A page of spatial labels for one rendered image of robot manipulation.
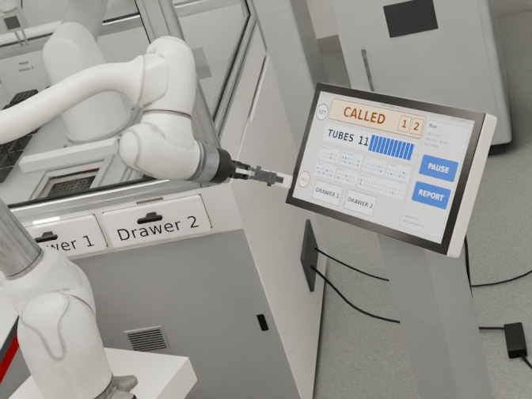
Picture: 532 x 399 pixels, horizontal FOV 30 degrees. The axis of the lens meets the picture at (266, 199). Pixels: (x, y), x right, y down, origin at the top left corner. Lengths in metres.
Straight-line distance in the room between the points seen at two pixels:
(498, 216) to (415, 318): 1.52
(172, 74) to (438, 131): 0.59
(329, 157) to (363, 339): 1.26
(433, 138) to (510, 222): 1.80
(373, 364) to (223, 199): 0.97
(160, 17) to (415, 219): 0.82
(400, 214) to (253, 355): 0.96
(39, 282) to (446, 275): 0.96
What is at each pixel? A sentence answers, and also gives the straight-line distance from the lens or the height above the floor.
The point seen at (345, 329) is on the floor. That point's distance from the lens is 3.60.
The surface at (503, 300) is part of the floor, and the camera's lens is 3.57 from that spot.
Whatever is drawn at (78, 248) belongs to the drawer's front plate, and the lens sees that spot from 2.88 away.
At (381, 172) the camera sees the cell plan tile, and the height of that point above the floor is 1.06.
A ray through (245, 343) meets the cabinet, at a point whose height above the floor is 0.40.
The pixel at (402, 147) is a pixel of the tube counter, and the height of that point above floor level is 1.12.
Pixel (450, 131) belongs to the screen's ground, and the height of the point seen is 1.16.
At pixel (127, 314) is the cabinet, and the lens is 3.00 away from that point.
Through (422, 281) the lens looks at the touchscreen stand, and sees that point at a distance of 2.44.
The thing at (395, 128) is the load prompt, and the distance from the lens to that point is 2.27.
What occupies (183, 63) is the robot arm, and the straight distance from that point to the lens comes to 2.04.
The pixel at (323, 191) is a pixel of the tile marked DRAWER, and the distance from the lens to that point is 2.38.
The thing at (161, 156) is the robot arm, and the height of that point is 1.34.
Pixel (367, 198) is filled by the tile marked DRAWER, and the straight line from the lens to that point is 2.28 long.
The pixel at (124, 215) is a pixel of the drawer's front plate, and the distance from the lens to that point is 2.78.
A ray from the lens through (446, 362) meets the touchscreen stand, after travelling 2.58.
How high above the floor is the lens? 2.15
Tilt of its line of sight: 28 degrees down
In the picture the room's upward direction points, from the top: 18 degrees counter-clockwise
